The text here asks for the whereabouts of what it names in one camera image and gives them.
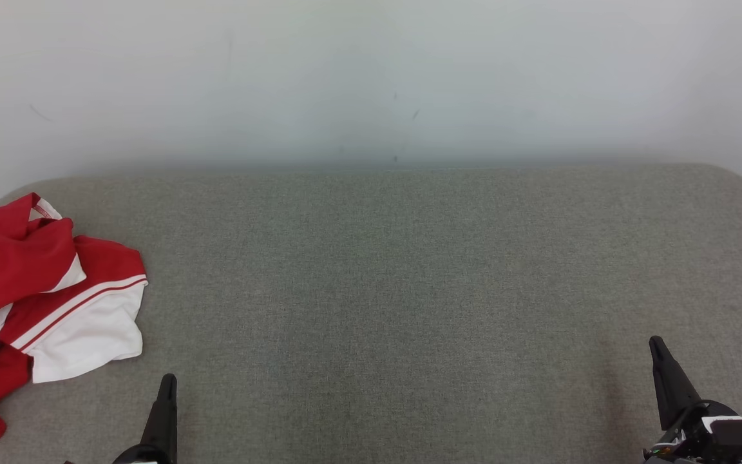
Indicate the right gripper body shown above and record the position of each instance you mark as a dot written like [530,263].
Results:
[690,428]

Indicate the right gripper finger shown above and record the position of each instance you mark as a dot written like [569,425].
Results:
[670,380]

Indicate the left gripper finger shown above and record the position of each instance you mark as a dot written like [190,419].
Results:
[163,415]

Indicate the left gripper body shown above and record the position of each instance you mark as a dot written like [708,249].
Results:
[129,456]

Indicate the red Bulls basketball jersey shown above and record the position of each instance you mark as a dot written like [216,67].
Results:
[87,335]

